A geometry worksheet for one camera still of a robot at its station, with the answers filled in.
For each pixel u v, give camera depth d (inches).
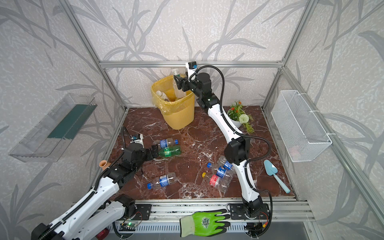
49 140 25.3
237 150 22.0
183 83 27.8
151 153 27.8
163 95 38.8
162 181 31.0
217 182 31.1
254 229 29.1
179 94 33.2
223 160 34.1
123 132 42.4
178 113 36.0
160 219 28.5
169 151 35.8
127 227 28.3
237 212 29.0
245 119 36.8
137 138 27.2
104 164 30.4
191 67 26.3
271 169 34.4
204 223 27.4
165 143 36.9
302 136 24.1
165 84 39.7
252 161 23.3
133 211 27.6
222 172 32.1
